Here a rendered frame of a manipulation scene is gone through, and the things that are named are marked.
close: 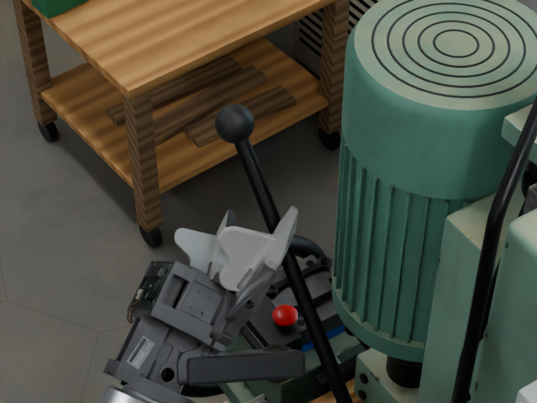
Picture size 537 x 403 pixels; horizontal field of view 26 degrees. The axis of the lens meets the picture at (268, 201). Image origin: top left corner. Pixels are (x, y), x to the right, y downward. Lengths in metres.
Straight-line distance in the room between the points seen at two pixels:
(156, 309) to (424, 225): 0.24
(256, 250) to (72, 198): 2.00
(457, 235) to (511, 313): 0.11
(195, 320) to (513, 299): 0.31
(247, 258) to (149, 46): 1.58
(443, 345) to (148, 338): 0.25
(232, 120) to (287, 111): 1.91
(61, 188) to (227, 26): 0.69
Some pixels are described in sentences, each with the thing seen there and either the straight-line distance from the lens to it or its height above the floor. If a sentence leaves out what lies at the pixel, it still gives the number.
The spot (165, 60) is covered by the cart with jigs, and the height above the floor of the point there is 0.53.
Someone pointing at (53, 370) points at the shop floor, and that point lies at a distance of 2.63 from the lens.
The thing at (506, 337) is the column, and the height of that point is 1.42.
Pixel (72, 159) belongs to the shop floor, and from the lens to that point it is 3.09.
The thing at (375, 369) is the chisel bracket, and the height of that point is 1.07.
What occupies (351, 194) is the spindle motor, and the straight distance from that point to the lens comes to 1.01.
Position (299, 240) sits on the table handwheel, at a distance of 1.57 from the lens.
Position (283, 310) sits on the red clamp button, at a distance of 1.36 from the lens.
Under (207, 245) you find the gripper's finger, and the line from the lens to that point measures 1.12.
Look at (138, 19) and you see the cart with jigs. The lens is 2.64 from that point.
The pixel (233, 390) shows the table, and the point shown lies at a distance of 1.49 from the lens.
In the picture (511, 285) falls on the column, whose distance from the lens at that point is 0.81.
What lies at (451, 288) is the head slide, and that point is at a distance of 0.96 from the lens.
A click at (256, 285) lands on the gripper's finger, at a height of 1.31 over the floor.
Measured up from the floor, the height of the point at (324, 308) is 1.00.
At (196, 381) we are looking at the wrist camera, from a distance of 1.04.
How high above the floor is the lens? 2.07
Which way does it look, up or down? 45 degrees down
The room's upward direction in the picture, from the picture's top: straight up
